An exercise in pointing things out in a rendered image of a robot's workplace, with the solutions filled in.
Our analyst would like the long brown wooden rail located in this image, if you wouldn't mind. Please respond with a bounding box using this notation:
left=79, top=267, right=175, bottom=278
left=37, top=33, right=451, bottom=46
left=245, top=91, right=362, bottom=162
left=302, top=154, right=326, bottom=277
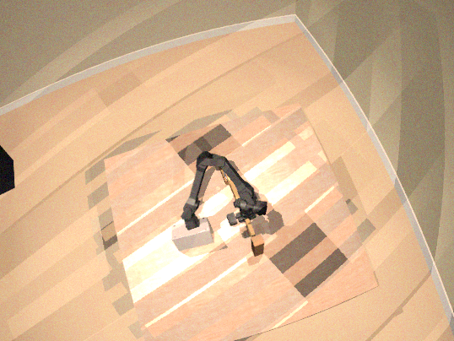
left=225, top=174, right=256, bottom=238

